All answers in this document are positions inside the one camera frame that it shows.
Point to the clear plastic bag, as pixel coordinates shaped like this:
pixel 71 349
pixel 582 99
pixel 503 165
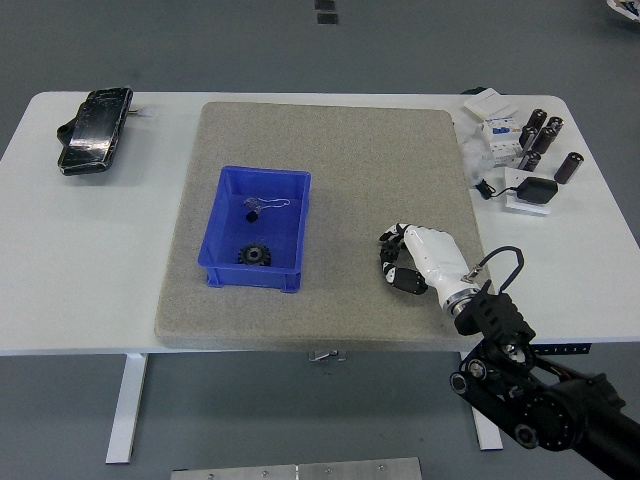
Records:
pixel 474 155

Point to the black floor socket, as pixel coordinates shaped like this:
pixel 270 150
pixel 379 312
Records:
pixel 327 18
pixel 325 4

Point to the large black gear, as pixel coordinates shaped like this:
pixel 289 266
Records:
pixel 255 255

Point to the white shoe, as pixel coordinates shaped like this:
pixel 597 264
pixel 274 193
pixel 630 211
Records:
pixel 627 7

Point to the small black gear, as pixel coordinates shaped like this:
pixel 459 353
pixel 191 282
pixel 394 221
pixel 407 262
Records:
pixel 393 249

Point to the grey metal plate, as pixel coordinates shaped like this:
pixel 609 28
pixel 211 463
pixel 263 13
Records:
pixel 300 470

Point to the black wrapped device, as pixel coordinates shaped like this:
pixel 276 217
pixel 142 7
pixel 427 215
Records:
pixel 92 132

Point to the white flat switch box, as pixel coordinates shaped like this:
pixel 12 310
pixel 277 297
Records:
pixel 487 104

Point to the blue plastic box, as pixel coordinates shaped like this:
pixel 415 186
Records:
pixel 280 230

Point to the white circuit breaker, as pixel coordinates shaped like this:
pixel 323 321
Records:
pixel 502 137

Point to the grey-brown mat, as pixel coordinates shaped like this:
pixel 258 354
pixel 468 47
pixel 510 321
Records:
pixel 350 160

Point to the metal under-table bracket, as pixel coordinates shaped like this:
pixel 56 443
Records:
pixel 325 355

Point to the small black cube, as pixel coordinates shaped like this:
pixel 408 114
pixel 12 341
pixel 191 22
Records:
pixel 251 217

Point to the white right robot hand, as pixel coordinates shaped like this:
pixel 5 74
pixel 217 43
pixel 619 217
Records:
pixel 435 255

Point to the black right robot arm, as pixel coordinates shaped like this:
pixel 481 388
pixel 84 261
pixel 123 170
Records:
pixel 540 400

